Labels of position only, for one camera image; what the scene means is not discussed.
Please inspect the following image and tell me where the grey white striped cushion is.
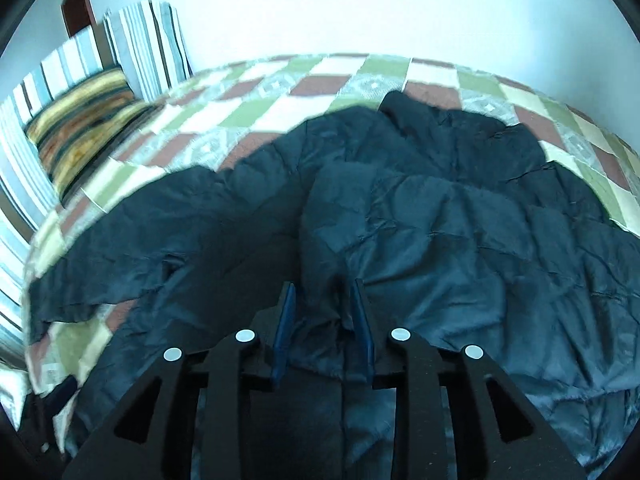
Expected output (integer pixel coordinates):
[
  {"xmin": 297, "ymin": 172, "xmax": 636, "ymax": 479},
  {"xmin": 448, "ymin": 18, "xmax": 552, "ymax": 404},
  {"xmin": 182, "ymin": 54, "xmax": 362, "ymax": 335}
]
[
  {"xmin": 0, "ymin": 26, "xmax": 125, "ymax": 361},
  {"xmin": 102, "ymin": 0, "xmax": 195, "ymax": 102}
]

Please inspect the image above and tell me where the yellow black striped pillow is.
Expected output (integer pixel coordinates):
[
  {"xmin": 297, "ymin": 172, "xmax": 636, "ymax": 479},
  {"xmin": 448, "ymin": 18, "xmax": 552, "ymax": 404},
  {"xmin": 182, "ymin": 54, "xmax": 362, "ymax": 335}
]
[{"xmin": 26, "ymin": 67, "xmax": 162, "ymax": 207}]

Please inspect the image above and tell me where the black puffer jacket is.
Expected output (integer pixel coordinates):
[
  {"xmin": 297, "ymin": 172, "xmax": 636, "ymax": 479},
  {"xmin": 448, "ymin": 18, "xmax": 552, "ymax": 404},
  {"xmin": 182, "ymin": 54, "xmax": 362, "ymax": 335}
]
[{"xmin": 27, "ymin": 91, "xmax": 640, "ymax": 480}]

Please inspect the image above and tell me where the checkered green brown bedspread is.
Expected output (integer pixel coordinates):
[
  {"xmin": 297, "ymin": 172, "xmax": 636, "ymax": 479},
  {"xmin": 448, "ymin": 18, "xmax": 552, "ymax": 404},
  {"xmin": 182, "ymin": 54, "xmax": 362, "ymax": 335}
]
[{"xmin": 22, "ymin": 52, "xmax": 640, "ymax": 456}]

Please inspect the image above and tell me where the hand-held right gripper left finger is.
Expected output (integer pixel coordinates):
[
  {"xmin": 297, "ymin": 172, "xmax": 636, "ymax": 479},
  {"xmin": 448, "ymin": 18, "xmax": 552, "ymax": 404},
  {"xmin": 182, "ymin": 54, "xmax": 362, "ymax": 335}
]
[{"xmin": 62, "ymin": 281, "xmax": 301, "ymax": 480}]

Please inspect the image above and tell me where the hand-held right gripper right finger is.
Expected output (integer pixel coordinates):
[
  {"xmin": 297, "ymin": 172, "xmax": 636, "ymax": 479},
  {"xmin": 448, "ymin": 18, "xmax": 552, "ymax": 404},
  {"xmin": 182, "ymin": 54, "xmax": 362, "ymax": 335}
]
[{"xmin": 347, "ymin": 278, "xmax": 587, "ymax": 480}]

